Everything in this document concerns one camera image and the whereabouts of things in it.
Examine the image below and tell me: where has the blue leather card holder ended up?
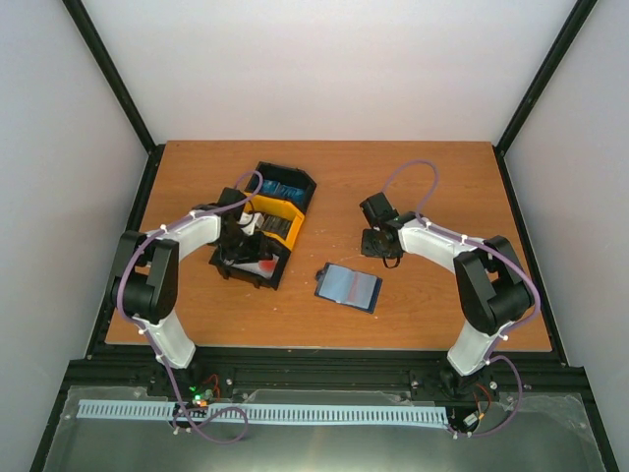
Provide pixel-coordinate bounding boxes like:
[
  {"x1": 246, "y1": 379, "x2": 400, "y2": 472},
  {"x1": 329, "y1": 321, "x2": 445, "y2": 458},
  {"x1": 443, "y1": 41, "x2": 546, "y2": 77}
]
[{"x1": 314, "y1": 263, "x2": 382, "y2": 314}]

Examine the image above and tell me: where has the white red credit card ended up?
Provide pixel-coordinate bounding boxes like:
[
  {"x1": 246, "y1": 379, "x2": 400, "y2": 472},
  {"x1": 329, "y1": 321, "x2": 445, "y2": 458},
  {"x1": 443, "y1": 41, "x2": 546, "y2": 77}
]
[{"x1": 348, "y1": 273, "x2": 377, "y2": 308}]

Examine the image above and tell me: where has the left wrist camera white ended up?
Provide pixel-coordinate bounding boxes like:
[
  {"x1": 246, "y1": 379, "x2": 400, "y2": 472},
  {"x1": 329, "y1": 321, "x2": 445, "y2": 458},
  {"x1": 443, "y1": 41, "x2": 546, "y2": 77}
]
[{"x1": 237, "y1": 212, "x2": 264, "y2": 237}]

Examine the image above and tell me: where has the yellow bin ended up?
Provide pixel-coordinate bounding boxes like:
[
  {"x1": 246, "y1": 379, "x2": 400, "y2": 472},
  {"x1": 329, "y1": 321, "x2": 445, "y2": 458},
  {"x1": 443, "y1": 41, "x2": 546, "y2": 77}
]
[{"x1": 245, "y1": 195, "x2": 305, "y2": 251}]

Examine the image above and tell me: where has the dark cards stack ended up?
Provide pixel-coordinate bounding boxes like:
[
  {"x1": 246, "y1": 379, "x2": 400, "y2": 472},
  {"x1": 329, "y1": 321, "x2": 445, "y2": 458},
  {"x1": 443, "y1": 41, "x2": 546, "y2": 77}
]
[{"x1": 260, "y1": 213, "x2": 293, "y2": 239}]

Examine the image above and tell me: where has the blue cards stack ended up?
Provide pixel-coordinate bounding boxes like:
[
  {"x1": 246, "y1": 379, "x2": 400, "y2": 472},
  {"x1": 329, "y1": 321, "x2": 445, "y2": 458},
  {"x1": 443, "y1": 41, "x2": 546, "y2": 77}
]
[{"x1": 260, "y1": 180, "x2": 306, "y2": 205}]

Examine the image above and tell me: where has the black frame post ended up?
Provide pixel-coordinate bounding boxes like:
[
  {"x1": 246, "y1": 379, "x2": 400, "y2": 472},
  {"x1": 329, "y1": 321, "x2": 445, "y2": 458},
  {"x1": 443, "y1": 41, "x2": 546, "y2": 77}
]
[
  {"x1": 494, "y1": 0, "x2": 599, "y2": 151},
  {"x1": 62, "y1": 0, "x2": 158, "y2": 154}
]

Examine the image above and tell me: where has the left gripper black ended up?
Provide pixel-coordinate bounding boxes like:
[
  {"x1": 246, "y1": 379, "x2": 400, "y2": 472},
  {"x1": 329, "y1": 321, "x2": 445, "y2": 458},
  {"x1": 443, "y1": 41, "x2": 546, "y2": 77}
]
[{"x1": 218, "y1": 228, "x2": 273, "y2": 265}]

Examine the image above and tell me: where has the light blue cable duct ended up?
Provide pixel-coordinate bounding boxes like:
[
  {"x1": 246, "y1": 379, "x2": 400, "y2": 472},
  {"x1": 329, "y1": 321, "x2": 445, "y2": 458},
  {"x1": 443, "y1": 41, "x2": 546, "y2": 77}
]
[{"x1": 76, "y1": 399, "x2": 448, "y2": 429}]

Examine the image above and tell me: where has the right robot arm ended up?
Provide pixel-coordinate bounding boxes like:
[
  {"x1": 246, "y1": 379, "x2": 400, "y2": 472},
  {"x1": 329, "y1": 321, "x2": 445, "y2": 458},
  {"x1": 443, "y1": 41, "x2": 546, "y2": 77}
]
[{"x1": 360, "y1": 193, "x2": 541, "y2": 377}]

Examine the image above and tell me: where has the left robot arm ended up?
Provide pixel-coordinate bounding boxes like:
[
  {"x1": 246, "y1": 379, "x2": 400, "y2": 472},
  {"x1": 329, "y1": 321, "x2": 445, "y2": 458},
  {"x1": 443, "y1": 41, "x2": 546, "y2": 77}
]
[{"x1": 108, "y1": 187, "x2": 273, "y2": 396}]

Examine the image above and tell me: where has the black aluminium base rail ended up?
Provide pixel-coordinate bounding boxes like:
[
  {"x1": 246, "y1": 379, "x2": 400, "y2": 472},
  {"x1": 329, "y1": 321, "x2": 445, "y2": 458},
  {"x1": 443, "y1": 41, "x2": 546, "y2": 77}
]
[{"x1": 58, "y1": 346, "x2": 594, "y2": 405}]

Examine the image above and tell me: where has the black frame post right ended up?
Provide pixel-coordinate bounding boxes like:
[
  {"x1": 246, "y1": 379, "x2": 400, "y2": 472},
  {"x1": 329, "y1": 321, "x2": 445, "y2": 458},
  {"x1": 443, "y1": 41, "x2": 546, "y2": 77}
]
[{"x1": 494, "y1": 0, "x2": 599, "y2": 151}]

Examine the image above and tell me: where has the white red cards stack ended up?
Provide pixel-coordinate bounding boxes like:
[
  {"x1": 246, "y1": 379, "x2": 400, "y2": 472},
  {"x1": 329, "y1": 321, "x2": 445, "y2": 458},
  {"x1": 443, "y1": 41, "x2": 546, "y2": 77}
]
[{"x1": 237, "y1": 257, "x2": 279, "y2": 279}]

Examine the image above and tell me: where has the black frame post left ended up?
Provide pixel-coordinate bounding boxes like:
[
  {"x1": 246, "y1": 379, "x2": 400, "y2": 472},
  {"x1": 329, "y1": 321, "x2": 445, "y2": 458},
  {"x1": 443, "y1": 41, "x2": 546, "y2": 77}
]
[{"x1": 62, "y1": 0, "x2": 158, "y2": 154}]

